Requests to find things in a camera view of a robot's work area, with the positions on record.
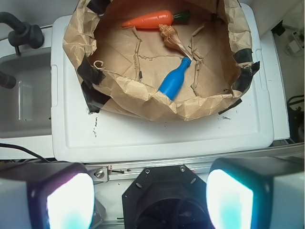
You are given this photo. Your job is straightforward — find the black cable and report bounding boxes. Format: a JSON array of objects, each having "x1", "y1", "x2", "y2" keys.
[{"x1": 0, "y1": 143, "x2": 52, "y2": 163}]

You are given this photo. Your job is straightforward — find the white sink basin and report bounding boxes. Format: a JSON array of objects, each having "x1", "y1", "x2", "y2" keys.
[{"x1": 0, "y1": 48, "x2": 51, "y2": 138}]

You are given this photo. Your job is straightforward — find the white power strip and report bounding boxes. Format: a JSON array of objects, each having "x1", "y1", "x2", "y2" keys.
[{"x1": 285, "y1": 31, "x2": 305, "y2": 55}]

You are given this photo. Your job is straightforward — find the crumpled brown paper bag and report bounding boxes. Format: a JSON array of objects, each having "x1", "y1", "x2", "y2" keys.
[{"x1": 63, "y1": 0, "x2": 260, "y2": 122}]

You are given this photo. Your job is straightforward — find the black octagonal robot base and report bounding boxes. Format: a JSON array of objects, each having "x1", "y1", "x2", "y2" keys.
[{"x1": 122, "y1": 165, "x2": 214, "y2": 229}]

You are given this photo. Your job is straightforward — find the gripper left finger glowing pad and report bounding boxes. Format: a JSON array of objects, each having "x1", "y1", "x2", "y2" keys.
[{"x1": 0, "y1": 162, "x2": 95, "y2": 229}]

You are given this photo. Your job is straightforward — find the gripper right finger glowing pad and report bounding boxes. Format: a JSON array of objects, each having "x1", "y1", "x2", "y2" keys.
[{"x1": 206, "y1": 156, "x2": 305, "y2": 229}]

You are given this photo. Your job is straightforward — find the white plastic tray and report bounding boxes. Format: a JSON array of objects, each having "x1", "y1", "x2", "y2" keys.
[{"x1": 51, "y1": 16, "x2": 275, "y2": 163}]

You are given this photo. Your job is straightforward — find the blue plastic bottle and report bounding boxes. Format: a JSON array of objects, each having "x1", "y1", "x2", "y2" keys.
[{"x1": 158, "y1": 57, "x2": 191, "y2": 101}]

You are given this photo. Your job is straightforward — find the orange toy carrot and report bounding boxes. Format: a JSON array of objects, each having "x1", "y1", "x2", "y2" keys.
[{"x1": 122, "y1": 10, "x2": 190, "y2": 29}]

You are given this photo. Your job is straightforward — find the tan spiral seashell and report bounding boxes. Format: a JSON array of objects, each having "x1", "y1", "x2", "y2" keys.
[{"x1": 159, "y1": 24, "x2": 193, "y2": 61}]

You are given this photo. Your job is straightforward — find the aluminium frame rail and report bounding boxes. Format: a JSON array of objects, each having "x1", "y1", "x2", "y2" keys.
[{"x1": 85, "y1": 143, "x2": 305, "y2": 184}]

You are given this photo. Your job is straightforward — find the black faucet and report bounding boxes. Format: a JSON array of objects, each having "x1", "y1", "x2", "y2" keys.
[{"x1": 0, "y1": 12, "x2": 44, "y2": 56}]

